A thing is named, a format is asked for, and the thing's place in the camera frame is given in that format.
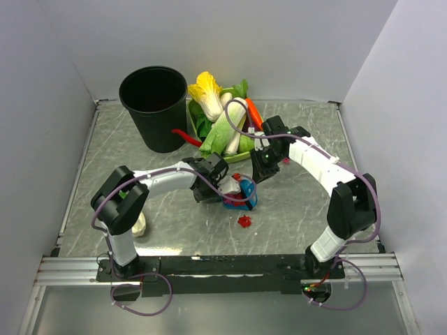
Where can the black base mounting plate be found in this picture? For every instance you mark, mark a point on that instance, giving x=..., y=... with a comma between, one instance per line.
x=209, y=274

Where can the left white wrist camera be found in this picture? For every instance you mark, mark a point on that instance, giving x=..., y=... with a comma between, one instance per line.
x=229, y=185

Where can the orange carrot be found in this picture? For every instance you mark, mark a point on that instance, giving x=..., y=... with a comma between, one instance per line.
x=254, y=114

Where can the white radish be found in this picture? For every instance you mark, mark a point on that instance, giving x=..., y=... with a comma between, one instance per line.
x=225, y=98

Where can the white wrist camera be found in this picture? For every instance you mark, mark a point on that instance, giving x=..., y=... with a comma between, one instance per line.
x=229, y=185
x=259, y=138

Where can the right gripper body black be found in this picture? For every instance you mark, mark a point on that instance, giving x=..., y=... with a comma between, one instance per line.
x=267, y=161

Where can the blue hand brush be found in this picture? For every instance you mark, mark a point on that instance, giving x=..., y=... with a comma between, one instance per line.
x=248, y=190

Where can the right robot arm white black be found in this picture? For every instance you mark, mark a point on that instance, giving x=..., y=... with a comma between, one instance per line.
x=353, y=199

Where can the blue dustpan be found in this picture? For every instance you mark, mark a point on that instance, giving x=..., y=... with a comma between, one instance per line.
x=248, y=206

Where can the green plastic basket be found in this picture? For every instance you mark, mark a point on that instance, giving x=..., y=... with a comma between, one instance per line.
x=248, y=122

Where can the long green romaine lettuce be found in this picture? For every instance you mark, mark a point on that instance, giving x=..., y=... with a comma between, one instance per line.
x=222, y=131

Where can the small red paper scrap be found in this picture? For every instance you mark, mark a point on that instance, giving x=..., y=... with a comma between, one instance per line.
x=244, y=221

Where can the yellow napa cabbage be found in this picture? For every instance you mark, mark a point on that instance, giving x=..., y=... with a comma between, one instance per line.
x=206, y=92

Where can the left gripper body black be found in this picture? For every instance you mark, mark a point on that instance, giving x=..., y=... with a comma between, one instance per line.
x=207, y=192

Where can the aluminium frame rail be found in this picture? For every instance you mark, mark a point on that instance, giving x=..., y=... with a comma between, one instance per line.
x=376, y=267

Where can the green cabbage on table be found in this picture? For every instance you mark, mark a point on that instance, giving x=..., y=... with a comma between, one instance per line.
x=139, y=227

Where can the wide red paper strip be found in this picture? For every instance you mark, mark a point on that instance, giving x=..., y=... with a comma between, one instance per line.
x=238, y=195

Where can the black plastic bucket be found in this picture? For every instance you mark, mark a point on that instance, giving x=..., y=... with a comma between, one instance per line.
x=155, y=97

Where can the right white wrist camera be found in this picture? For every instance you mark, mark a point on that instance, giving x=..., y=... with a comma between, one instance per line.
x=259, y=138

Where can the red chili pepper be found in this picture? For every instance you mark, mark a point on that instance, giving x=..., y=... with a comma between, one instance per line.
x=187, y=137

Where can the white leek stalk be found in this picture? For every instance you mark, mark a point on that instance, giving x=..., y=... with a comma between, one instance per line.
x=233, y=144

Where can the green spinach leaves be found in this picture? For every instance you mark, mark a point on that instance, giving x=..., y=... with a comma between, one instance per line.
x=201, y=124

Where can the round green cabbage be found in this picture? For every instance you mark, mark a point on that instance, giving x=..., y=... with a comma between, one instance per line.
x=246, y=144

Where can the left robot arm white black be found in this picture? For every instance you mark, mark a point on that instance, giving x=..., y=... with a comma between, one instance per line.
x=119, y=202

